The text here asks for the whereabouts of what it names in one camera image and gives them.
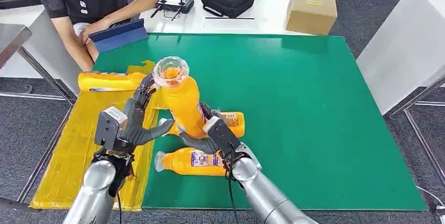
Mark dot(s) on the green table mat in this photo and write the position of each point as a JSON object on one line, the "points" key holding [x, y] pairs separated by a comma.
{"points": [[295, 94]]}

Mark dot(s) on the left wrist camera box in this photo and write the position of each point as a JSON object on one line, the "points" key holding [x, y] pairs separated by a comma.
{"points": [[107, 128]]}

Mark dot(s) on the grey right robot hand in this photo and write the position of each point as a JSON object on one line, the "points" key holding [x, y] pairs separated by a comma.
{"points": [[200, 145]]}

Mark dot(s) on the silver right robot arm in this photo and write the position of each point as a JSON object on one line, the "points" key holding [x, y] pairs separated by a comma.
{"points": [[264, 194]]}

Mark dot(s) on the brown cardboard box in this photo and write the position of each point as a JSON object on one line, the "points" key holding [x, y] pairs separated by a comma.
{"points": [[311, 13]]}

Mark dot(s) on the black remote controller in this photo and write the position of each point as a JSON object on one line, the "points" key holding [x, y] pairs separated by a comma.
{"points": [[177, 5]]}

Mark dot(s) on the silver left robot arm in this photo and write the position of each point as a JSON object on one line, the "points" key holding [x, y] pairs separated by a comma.
{"points": [[90, 194]]}

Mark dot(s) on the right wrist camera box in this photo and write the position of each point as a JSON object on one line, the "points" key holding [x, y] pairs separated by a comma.
{"points": [[224, 137]]}

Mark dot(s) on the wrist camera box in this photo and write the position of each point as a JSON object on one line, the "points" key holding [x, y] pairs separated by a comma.
{"points": [[224, 137], [107, 128]]}

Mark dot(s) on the orange drink bottle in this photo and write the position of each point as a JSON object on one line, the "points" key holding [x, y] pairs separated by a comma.
{"points": [[234, 125], [107, 81], [182, 107], [177, 163]]}

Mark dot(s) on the steel table frame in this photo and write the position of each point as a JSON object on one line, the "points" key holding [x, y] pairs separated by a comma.
{"points": [[44, 156]]}

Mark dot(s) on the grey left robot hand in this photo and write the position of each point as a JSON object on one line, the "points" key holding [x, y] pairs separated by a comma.
{"points": [[134, 130]]}

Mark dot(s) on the white table with steel legs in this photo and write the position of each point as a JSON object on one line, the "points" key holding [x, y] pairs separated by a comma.
{"points": [[403, 47]]}

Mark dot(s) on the blue tablet case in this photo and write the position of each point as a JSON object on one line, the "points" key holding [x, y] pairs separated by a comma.
{"points": [[120, 37]]}

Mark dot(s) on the thin black rod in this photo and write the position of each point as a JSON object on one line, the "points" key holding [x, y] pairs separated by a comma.
{"points": [[229, 18]]}

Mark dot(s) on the person's left hand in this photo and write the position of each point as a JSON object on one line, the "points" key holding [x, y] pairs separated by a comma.
{"points": [[90, 31]]}

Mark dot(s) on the yellow sheet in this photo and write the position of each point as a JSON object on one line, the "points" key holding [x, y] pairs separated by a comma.
{"points": [[76, 139]]}

